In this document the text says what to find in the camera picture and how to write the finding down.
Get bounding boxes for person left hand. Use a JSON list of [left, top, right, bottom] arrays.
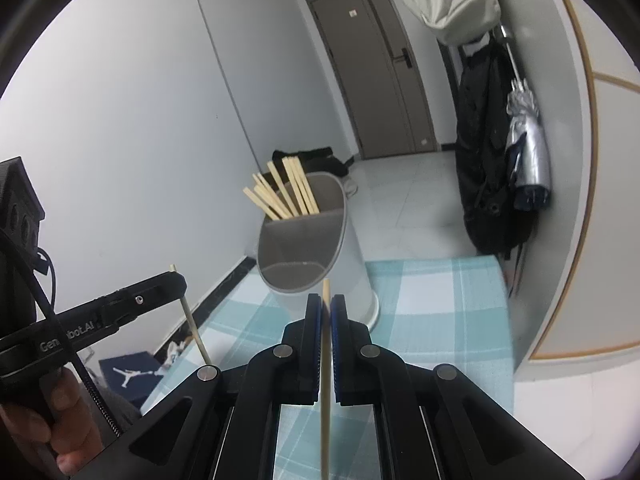
[[1, 367, 104, 479]]

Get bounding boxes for white crumpled socks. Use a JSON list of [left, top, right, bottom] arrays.
[[157, 336, 192, 375]]

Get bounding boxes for teal plaid table mat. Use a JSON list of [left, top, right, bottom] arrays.
[[139, 253, 516, 480]]

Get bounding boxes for white utensil holder cup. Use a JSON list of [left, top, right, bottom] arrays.
[[257, 172, 380, 328]]

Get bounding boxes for black hanging jacket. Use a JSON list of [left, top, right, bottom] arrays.
[[454, 39, 534, 257]]

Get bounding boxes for black clothes pile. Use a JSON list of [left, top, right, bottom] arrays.
[[271, 146, 349, 178]]

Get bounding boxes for silver folded umbrella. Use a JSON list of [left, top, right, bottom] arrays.
[[495, 24, 552, 211]]

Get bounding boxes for grey entrance door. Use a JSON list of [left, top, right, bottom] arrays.
[[308, 0, 438, 159]]

